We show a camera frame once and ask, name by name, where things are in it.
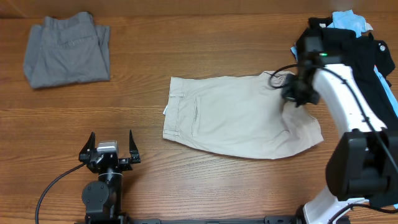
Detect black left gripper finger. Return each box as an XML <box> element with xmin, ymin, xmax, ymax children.
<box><xmin>80</xmin><ymin>132</ymin><xmax>95</xmax><ymax>154</ymax></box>
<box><xmin>129</xmin><ymin>129</ymin><xmax>139</xmax><ymax>156</ymax></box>

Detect beige shorts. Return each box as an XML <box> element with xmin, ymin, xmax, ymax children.
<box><xmin>163</xmin><ymin>71</ymin><xmax>323</xmax><ymax>159</ymax></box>

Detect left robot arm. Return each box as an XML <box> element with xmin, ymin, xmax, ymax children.
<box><xmin>78</xmin><ymin>133</ymin><xmax>141</xmax><ymax>224</ymax></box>

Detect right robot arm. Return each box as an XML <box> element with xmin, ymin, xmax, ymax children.
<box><xmin>282</xmin><ymin>52</ymin><xmax>397</xmax><ymax>223</ymax></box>

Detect black shirt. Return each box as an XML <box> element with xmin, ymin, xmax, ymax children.
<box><xmin>295</xmin><ymin>17</ymin><xmax>397</xmax><ymax>131</ymax></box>

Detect light blue shirt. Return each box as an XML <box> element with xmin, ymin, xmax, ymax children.
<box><xmin>291</xmin><ymin>10</ymin><xmax>397</xmax><ymax>115</ymax></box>

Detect folded grey shorts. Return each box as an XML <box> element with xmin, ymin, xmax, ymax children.
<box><xmin>23</xmin><ymin>12</ymin><xmax>111</xmax><ymax>89</ymax></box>

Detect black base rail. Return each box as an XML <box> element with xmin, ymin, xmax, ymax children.
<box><xmin>74</xmin><ymin>215</ymin><xmax>351</xmax><ymax>224</ymax></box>

